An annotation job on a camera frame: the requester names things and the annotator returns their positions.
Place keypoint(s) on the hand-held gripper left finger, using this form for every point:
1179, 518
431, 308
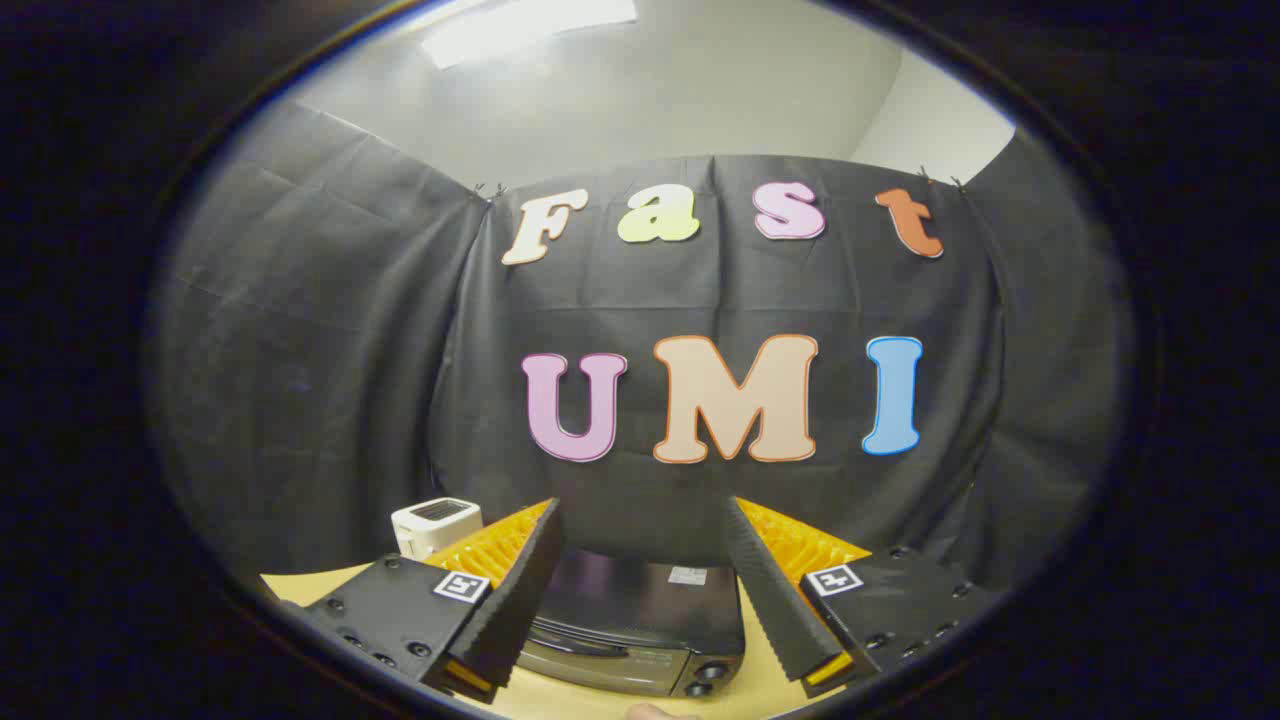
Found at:
515, 600

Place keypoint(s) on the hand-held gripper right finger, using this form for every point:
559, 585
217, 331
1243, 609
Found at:
775, 600

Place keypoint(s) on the black toaster oven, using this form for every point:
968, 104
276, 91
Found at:
640, 600

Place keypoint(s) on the white pop-up toaster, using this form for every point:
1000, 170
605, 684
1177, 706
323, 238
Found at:
430, 525

